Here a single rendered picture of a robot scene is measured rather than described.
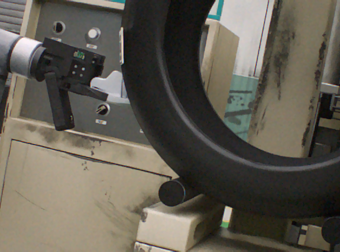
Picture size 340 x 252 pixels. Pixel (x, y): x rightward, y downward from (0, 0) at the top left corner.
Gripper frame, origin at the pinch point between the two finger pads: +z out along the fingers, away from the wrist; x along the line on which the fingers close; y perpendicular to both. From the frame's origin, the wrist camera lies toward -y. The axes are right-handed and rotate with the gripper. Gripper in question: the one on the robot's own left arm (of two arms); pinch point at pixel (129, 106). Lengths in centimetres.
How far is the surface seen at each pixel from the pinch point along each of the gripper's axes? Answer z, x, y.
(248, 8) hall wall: -151, 912, 115
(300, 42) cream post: 23.3, 26.8, 22.6
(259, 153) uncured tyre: 23.9, 16.2, -1.5
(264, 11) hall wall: -128, 915, 118
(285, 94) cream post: 24.0, 26.8, 11.2
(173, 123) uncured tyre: 11.8, -12.5, 0.6
